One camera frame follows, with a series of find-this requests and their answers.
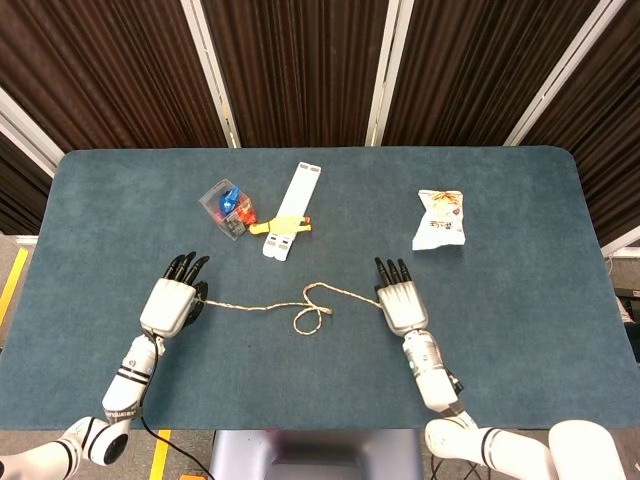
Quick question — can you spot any black equipment box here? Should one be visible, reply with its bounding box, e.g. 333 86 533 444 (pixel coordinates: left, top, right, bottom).
613 285 640 321

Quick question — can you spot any white snack bag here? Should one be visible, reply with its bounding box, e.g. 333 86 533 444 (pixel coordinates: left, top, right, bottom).
411 188 467 252

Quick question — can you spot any orange red plastic toy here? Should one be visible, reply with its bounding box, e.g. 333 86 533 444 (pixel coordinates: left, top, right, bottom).
209 202 260 227

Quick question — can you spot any beige braided rope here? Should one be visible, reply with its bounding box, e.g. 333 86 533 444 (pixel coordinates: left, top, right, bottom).
203 282 384 335

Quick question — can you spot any black cable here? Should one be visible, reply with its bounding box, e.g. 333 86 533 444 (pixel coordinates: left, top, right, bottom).
137 414 214 480

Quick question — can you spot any yellow rubber chicken toy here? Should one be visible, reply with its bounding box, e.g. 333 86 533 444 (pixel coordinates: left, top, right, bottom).
248 213 314 237

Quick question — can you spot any yellow floor tape strip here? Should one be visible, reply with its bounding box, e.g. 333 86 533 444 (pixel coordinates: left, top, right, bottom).
0 247 30 326
148 429 173 480

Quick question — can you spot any white flat plastic board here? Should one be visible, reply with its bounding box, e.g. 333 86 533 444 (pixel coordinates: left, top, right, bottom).
262 161 323 262

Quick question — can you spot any blue felt table mat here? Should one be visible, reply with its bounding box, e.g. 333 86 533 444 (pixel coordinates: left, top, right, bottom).
0 145 640 432

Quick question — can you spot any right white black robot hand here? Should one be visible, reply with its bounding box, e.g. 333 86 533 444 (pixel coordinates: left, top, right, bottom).
373 256 431 337

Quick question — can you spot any blue snack packet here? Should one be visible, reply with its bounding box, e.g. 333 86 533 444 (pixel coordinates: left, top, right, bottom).
218 185 242 212

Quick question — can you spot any clear plastic box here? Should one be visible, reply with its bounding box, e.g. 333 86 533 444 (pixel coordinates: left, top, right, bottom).
198 180 259 244

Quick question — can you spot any brown pleated partition panel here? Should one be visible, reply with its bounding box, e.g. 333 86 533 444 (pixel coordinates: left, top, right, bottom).
199 0 401 150
524 0 640 249
0 132 49 236
0 0 224 154
382 0 601 147

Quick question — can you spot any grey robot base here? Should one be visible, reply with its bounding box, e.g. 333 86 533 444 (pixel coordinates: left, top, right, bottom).
208 428 425 480

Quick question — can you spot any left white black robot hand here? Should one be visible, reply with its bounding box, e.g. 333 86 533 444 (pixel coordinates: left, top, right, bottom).
138 251 211 340

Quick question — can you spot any white partition frame post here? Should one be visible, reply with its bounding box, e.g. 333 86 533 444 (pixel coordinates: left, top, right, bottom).
0 87 66 179
503 0 629 147
364 0 416 148
180 0 242 150

